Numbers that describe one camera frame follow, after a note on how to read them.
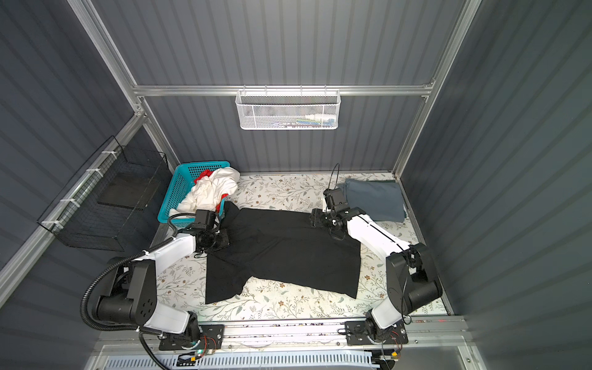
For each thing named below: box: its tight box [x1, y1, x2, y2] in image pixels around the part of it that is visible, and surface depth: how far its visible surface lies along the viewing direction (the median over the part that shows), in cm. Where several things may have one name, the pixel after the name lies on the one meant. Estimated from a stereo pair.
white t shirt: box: [168, 166, 241, 217], surface depth 106 cm
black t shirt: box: [205, 201, 362, 305], surface depth 91 cm
